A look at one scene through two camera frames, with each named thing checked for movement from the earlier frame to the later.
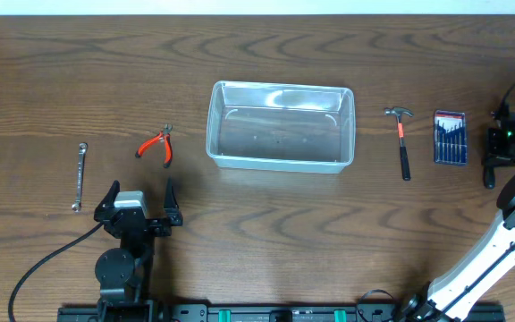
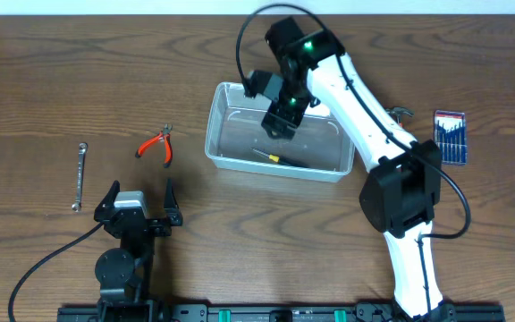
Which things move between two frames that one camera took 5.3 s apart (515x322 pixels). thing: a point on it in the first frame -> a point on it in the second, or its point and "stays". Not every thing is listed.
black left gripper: x=153 y=224 stays
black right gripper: x=496 y=152 -> x=291 y=119
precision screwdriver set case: x=450 y=138 stays
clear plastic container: x=281 y=127 stays
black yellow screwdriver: x=489 y=179 -> x=281 y=159
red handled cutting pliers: x=165 y=136 stays
